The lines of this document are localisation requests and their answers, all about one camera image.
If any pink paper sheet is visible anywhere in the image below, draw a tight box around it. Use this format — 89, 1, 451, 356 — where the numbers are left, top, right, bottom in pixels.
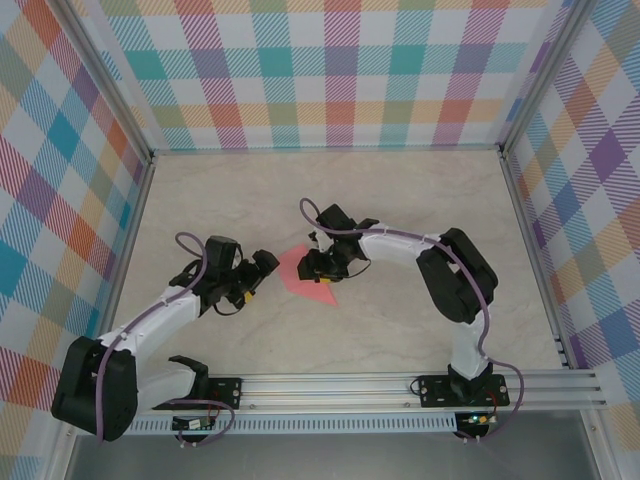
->
276, 244, 340, 307

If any small dark circuit board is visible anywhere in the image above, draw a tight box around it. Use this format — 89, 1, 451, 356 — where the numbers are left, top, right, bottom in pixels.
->
172, 417, 217, 432

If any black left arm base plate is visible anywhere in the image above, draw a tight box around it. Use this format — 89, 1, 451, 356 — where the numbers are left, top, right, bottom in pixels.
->
149, 377, 245, 412

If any aluminium side rail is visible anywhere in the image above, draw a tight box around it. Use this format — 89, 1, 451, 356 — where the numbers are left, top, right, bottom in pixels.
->
87, 152, 157, 376
499, 149, 574, 370

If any thin aluminium rail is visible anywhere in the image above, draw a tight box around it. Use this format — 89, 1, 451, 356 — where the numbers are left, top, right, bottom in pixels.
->
149, 144, 506, 157

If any aluminium mounting rail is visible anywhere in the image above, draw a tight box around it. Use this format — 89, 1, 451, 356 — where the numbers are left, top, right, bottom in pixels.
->
55, 368, 609, 414

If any slotted grey cable duct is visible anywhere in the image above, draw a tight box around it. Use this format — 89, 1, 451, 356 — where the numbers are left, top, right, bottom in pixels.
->
130, 412, 459, 435

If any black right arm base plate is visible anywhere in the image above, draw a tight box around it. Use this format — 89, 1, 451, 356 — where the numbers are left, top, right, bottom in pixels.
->
417, 373, 510, 409

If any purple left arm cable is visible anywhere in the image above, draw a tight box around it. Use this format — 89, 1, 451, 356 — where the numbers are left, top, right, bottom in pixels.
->
97, 231, 236, 448

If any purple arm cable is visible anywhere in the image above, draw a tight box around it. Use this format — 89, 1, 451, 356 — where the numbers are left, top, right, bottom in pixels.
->
97, 231, 236, 448
298, 197, 525, 444

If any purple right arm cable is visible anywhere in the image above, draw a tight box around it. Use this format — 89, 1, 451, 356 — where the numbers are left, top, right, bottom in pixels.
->
298, 197, 525, 444

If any aluminium corner post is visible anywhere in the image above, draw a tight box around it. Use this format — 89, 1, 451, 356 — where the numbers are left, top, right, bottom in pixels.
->
497, 0, 596, 159
58, 0, 156, 164

